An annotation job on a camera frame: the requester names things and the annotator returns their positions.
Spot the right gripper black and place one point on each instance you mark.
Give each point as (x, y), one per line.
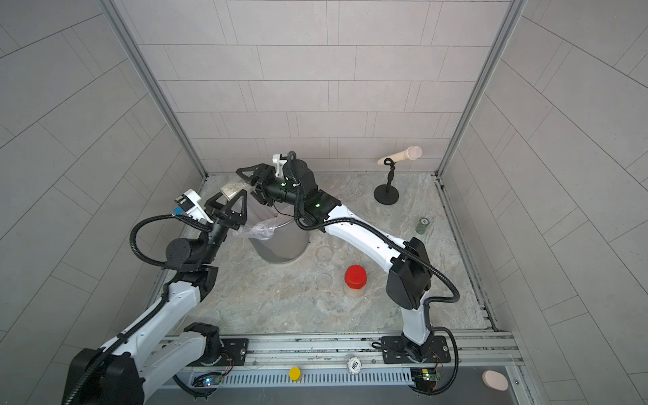
(263, 181)

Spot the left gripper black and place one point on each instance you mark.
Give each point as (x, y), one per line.
(219, 220)

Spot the grey mesh waste bin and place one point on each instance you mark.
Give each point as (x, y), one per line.
(286, 245)

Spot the clear jar lid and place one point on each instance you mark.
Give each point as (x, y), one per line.
(324, 254)
(324, 281)

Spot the red lidded rice jar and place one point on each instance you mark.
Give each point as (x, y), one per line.
(355, 280)

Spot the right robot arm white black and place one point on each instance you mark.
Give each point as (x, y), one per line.
(412, 282)

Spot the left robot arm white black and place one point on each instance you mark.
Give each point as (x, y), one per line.
(129, 368)

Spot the clear plastic bin liner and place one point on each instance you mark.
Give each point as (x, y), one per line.
(264, 221)

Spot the black stand with round base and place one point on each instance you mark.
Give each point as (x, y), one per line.
(386, 194)

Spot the left circuit board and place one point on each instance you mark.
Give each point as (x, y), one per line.
(208, 380)

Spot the circuit board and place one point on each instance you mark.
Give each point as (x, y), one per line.
(425, 379)
(208, 380)

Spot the yellow round button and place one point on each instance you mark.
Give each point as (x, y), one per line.
(295, 374)

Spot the right circuit board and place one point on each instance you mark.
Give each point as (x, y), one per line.
(425, 379)

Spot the pink oval pad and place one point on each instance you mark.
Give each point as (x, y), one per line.
(495, 380)

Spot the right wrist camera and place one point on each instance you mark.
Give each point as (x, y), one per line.
(279, 162)

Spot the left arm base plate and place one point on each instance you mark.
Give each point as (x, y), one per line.
(235, 350)

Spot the beige handle on stand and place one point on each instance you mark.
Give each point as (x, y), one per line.
(411, 153)

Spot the aluminium rail frame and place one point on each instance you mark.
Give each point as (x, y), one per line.
(323, 360)

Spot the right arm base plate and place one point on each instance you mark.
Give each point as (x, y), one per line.
(400, 350)

